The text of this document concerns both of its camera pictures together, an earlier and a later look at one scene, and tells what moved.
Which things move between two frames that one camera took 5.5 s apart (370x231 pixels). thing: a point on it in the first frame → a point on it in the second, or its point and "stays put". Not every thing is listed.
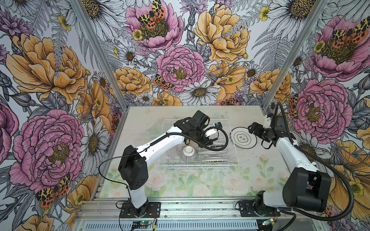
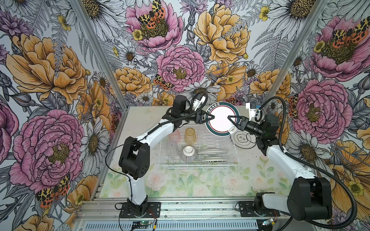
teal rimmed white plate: (241, 137) stays put
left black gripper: (201, 134) → (197, 116)
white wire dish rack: (220, 152) stays put
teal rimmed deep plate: (211, 152) stays put
